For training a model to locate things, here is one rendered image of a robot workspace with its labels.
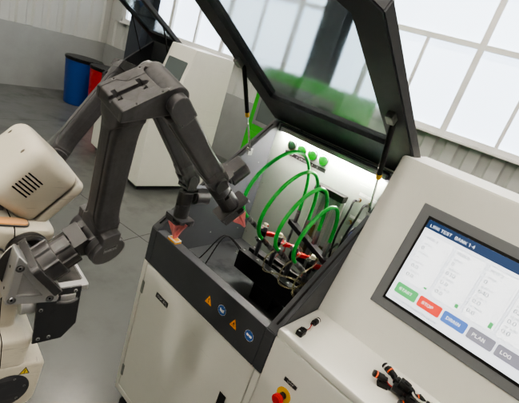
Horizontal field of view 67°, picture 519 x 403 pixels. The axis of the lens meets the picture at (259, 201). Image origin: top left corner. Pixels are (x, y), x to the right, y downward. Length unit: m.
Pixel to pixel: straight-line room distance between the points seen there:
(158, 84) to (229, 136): 5.76
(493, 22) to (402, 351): 4.39
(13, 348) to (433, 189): 1.23
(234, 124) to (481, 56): 3.45
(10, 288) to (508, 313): 1.18
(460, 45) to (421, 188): 4.10
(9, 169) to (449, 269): 1.15
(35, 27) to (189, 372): 7.06
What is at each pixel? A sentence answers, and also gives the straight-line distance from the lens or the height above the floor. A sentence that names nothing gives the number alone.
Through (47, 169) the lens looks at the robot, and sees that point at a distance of 0.95.
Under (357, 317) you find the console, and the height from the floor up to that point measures 1.03.
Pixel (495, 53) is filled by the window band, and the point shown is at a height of 2.47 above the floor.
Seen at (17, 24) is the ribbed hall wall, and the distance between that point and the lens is 7.92.
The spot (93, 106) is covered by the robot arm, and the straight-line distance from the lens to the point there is 1.26.
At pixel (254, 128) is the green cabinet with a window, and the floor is 0.93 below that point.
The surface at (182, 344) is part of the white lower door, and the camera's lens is 1.63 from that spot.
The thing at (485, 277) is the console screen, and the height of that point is 1.34.
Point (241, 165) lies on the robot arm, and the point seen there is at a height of 1.41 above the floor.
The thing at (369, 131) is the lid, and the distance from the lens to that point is 1.45.
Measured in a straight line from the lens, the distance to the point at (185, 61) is 4.31.
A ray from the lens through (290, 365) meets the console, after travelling 1.27.
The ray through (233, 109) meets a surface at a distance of 6.39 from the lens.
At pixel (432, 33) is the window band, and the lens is 5.35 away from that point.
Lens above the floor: 1.70
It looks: 20 degrees down
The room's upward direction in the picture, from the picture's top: 18 degrees clockwise
